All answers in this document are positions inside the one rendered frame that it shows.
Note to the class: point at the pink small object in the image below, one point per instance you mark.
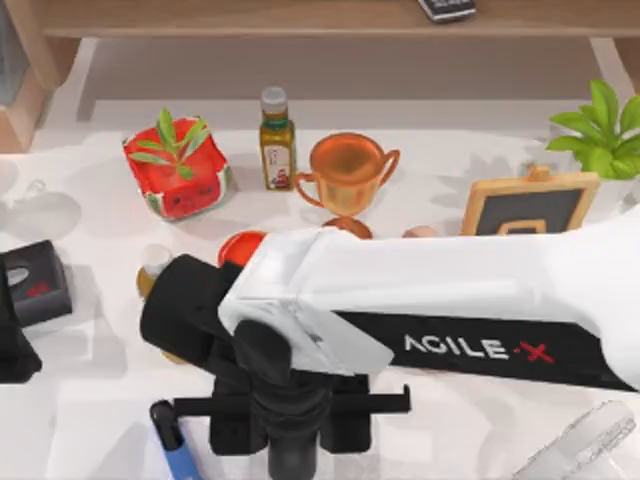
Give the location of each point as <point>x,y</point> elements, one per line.
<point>420,232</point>

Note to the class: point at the blue and black stapler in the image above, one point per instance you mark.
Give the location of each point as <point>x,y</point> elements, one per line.
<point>177,450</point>

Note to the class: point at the clear glass bottle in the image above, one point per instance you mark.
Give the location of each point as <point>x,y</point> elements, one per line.
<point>580,445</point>

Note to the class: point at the red cup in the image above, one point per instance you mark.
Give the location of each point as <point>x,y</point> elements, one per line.
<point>240,247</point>

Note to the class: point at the wooden framed blackboard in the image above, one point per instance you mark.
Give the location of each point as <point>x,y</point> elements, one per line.
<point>530,205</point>

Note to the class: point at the bronze trophy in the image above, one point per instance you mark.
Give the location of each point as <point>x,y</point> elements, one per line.
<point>345,175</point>

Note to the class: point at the yellow liquid bottle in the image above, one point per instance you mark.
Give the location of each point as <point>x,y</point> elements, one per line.
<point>149,280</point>

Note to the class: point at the olive oil bottle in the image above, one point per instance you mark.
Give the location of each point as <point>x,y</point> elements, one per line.
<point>278,150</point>

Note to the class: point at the red watermelon plant pot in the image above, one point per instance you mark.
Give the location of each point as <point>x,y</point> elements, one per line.
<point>180,175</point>

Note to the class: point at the green leafy plant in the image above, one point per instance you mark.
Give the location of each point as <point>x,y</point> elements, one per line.
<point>600,135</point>

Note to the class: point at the black box with red mark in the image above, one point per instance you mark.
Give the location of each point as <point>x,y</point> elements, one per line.
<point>42,285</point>

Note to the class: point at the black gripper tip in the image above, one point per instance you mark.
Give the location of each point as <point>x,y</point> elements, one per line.
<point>17,355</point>

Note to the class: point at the black book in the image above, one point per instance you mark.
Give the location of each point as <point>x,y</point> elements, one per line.
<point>447,9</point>

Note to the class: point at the wooden shelf unit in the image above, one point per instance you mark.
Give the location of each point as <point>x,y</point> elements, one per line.
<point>250,25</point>

